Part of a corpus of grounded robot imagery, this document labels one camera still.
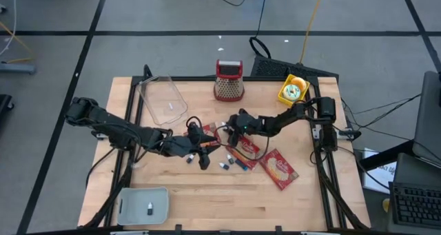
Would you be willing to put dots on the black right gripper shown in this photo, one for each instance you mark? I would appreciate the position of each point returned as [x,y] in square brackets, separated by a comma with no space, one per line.
[249,124]

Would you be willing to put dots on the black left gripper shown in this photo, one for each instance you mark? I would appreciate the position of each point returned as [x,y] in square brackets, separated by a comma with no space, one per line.
[181,145]

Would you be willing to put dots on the red cracker packet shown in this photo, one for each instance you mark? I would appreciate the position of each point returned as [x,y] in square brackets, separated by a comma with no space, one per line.
[248,160]
[211,130]
[279,169]

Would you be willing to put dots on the blue marker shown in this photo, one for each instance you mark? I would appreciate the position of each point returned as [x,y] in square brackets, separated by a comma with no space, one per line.
[241,164]

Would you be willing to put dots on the clear plastic container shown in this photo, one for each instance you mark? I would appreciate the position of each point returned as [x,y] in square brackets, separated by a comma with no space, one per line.
[162,100]

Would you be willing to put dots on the orange toy donut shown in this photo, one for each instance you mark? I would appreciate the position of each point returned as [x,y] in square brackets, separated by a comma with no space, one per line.
[300,83]

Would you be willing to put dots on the short brown white marker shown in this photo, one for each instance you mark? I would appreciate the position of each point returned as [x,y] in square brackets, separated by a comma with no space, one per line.
[150,209]

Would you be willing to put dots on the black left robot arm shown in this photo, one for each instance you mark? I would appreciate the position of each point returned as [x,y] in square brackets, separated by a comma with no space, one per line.
[113,128]

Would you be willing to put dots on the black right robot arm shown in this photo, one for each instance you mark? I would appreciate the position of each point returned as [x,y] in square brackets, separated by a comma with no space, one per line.
[286,118]

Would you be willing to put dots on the red steel box grater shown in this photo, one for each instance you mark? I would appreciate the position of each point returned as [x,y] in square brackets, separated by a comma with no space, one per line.
[228,88]

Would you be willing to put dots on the yellow plastic basket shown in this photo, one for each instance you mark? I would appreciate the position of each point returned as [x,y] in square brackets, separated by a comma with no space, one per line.
[283,99]

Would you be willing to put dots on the black table clamp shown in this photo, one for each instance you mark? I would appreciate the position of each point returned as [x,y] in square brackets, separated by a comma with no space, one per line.
[278,229]
[178,228]

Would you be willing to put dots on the grey plastic tray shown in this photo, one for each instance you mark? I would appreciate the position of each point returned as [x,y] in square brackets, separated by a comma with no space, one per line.
[134,205]

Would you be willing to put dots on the white paper sheet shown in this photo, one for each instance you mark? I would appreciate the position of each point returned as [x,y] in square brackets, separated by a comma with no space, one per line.
[380,176]

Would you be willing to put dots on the black desk bar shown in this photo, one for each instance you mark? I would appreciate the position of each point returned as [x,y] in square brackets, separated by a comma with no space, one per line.
[386,156]

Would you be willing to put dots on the small yellow object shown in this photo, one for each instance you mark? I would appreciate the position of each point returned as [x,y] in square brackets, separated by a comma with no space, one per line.
[386,204]

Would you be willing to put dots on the grey monitor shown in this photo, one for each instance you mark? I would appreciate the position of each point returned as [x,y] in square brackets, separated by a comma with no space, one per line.
[429,124]

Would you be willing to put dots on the black keyboard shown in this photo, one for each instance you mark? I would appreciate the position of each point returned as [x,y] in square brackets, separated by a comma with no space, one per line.
[417,204]

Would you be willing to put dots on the grey table foot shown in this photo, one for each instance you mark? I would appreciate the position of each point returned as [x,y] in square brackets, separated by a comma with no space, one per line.
[17,68]

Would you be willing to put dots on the black floor object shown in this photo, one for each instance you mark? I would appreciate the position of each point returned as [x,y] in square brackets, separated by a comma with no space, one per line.
[4,104]

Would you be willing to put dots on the black metal table frame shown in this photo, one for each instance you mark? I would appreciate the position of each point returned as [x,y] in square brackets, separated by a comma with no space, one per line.
[193,79]

